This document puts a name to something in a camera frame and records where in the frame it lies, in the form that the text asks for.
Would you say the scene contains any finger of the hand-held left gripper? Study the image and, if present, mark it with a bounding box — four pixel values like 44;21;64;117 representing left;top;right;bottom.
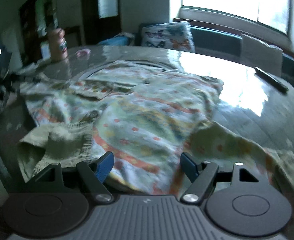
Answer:
2;72;70;88

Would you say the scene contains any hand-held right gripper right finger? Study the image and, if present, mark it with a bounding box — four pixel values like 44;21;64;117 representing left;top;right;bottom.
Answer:
180;152;272;203

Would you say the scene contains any white refrigerator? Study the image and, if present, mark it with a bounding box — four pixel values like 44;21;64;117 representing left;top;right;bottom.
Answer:
1;27;22;67

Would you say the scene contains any plain white pillow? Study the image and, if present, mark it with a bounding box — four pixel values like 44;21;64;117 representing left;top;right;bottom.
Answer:
239;34;283;77

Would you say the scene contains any dark door with glass pane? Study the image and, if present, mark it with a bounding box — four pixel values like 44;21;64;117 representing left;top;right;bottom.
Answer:
83;0;122;44

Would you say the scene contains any round recessed cooktop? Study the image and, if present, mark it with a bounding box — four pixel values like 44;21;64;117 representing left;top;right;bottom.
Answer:
78;59;172;80

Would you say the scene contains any low dark wooden cabinet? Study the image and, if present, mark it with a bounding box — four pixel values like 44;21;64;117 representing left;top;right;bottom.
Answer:
62;26;84;45

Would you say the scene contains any blue cloth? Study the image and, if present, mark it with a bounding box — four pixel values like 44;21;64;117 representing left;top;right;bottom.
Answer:
98;36;135;46

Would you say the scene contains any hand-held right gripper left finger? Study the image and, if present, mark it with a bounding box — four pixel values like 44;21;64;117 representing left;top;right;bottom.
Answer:
33;151;115;204

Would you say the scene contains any teal sofa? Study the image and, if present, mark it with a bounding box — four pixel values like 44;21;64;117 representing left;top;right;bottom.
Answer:
97;19;294;80

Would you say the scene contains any pale printed child's shirt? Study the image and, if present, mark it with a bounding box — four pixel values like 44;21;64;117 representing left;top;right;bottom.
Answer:
17;60;294;220

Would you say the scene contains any black remote control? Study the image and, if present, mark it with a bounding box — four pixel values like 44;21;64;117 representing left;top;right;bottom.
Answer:
254;66;288;93

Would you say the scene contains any dark display cabinet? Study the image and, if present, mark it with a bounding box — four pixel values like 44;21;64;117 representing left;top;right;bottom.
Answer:
19;0;59;55

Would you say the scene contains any butterfly print pillow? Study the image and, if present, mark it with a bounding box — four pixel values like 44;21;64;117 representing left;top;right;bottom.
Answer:
141;22;195;53

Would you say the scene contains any large window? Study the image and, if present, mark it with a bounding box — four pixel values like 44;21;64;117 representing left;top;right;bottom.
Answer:
180;0;291;34

